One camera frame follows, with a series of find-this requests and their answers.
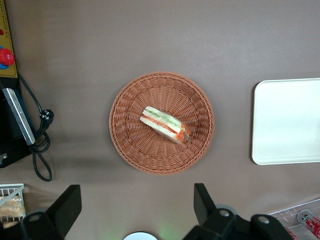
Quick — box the beige rectangular plastic tray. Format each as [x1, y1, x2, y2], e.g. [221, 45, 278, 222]
[251, 78, 320, 166]

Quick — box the brown round wicker basket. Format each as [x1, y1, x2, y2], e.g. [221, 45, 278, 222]
[109, 71, 216, 175]

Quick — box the silver metal machine bar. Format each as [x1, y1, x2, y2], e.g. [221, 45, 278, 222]
[2, 87, 36, 146]

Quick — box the white wire display rack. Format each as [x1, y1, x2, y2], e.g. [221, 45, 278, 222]
[0, 183, 27, 230]

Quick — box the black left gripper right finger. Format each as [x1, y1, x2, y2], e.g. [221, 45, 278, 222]
[194, 183, 238, 230]

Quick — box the black machine with yellow panel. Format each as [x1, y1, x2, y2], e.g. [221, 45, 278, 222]
[0, 0, 38, 169]

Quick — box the bagged fried snack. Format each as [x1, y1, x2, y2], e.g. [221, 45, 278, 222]
[0, 196, 26, 228]

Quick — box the triangle sandwich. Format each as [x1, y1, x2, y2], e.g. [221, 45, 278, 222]
[139, 106, 193, 145]

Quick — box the black power cable with plug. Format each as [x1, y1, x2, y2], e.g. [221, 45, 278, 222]
[17, 72, 54, 182]

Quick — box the clear acrylic bottle rack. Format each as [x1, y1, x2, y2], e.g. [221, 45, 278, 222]
[266, 197, 320, 240]

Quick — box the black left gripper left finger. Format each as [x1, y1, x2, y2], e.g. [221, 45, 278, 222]
[19, 184, 83, 240]

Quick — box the red emergency stop button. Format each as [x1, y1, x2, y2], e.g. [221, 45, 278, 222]
[0, 47, 15, 67]

